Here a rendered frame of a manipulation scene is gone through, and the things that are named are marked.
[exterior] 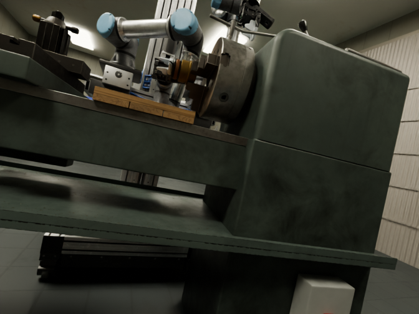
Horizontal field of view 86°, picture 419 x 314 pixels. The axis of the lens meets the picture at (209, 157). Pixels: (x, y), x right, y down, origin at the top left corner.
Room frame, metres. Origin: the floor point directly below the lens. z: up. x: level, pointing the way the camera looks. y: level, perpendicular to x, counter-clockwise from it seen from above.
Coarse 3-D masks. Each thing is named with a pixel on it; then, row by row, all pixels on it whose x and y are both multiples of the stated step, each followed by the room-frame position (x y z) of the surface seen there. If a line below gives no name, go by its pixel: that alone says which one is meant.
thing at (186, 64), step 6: (174, 60) 0.86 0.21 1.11; (180, 60) 0.85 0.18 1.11; (186, 60) 0.85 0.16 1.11; (174, 66) 0.83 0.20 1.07; (180, 66) 0.83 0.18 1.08; (186, 66) 0.83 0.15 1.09; (174, 72) 0.84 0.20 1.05; (180, 72) 0.83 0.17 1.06; (186, 72) 0.84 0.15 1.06; (174, 78) 0.86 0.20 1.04; (180, 78) 0.85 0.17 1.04; (186, 78) 0.85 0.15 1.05; (192, 78) 0.86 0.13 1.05
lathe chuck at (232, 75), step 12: (216, 48) 0.86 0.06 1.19; (228, 48) 0.77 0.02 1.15; (240, 48) 0.79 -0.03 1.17; (240, 60) 0.77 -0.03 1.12; (216, 72) 0.77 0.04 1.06; (228, 72) 0.75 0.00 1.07; (240, 72) 0.76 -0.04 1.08; (204, 84) 0.97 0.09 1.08; (216, 84) 0.76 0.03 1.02; (228, 84) 0.76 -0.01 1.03; (240, 84) 0.77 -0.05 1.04; (216, 96) 0.78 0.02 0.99; (228, 96) 0.79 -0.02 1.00; (204, 108) 0.85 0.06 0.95; (216, 108) 0.82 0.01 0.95; (228, 108) 0.82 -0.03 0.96; (216, 120) 0.90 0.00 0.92
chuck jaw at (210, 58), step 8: (208, 56) 0.76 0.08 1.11; (216, 56) 0.77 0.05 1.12; (224, 56) 0.76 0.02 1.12; (192, 64) 0.82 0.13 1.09; (200, 64) 0.80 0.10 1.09; (208, 64) 0.76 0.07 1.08; (216, 64) 0.76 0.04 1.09; (224, 64) 0.76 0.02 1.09; (192, 72) 0.84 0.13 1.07; (200, 72) 0.83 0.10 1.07; (208, 72) 0.82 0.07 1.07
